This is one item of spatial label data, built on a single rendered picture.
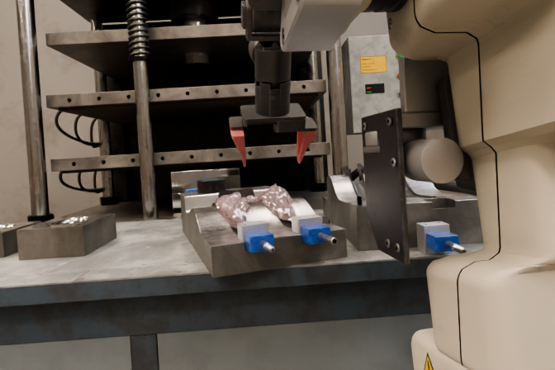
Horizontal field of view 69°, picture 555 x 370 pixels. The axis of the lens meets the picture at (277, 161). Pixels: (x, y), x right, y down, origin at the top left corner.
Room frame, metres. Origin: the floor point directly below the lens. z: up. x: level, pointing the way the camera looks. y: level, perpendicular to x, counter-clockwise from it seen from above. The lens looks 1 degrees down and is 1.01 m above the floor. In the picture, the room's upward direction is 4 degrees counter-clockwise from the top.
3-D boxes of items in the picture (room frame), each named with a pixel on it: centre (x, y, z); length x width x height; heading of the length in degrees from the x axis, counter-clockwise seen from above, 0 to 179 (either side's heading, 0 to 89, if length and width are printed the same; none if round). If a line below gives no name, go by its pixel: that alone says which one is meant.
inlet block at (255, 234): (0.70, 0.04, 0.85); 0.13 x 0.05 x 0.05; 19
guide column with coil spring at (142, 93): (1.59, 0.51, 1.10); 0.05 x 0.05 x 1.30
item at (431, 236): (0.73, -0.29, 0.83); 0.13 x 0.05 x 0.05; 4
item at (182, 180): (1.85, 0.29, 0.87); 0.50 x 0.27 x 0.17; 2
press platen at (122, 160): (1.98, 0.35, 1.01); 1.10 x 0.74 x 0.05; 92
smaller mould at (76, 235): (1.02, 0.53, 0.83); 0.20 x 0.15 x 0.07; 2
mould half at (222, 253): (0.97, 0.08, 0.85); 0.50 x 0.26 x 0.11; 19
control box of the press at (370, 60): (1.77, -0.47, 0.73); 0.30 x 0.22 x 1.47; 92
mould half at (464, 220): (1.07, -0.27, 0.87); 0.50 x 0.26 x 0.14; 2
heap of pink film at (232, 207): (0.97, 0.07, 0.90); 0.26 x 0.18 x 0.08; 19
